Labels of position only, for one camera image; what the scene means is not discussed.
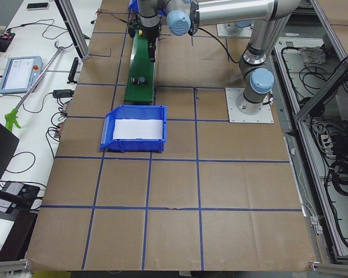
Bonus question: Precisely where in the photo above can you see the green conveyor belt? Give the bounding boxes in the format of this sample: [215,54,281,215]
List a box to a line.
[124,30,155,104]

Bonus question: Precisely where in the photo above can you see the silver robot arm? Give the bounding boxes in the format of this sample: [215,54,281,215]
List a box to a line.
[128,1,300,68]
[224,20,253,33]

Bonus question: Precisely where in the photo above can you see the black power adapter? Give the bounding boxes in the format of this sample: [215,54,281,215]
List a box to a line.
[52,89,74,98]

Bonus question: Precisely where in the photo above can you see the reach grabber tool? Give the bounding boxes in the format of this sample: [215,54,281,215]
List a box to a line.
[5,41,73,132]

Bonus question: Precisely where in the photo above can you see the aluminium frame post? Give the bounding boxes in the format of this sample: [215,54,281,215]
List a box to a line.
[55,0,89,61]

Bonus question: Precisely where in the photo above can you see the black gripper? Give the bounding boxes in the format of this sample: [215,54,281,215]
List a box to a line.
[142,25,160,63]

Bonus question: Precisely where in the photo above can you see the blue bin right side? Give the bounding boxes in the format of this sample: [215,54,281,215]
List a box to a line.
[128,0,166,15]

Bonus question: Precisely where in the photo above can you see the red push button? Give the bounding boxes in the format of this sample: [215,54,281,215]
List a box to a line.
[130,76,146,86]

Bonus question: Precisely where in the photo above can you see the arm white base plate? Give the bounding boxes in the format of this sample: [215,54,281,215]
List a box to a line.
[217,23,253,39]
[225,87,274,124]

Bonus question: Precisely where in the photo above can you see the red black conveyor wires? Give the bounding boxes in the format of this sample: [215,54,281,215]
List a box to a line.
[95,8,137,30]

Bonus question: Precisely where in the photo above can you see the teach pendant tablet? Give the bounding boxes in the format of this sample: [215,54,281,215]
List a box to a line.
[0,56,43,94]

